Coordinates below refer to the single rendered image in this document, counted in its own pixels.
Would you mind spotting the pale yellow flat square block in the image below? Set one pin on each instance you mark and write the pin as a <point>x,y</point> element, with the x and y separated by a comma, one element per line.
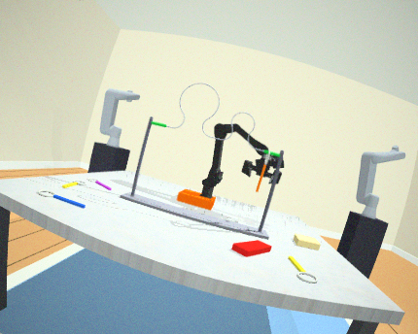
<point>306,242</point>

